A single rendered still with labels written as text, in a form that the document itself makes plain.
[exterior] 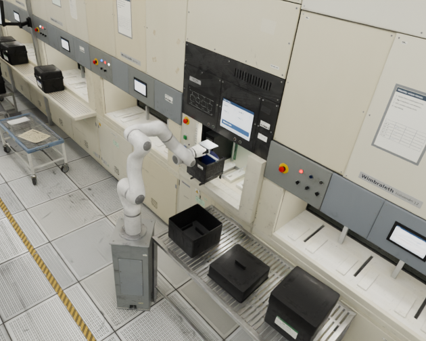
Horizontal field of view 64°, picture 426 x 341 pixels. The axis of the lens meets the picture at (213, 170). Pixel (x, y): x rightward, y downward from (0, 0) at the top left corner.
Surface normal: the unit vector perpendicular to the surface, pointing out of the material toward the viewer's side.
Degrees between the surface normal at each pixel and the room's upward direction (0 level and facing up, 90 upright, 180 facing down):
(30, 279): 0
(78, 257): 0
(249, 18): 88
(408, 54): 90
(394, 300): 0
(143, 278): 90
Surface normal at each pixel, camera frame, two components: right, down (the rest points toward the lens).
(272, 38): -0.71, 0.32
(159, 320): 0.10, -0.82
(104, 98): 0.69, 0.46
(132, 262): -0.03, 0.56
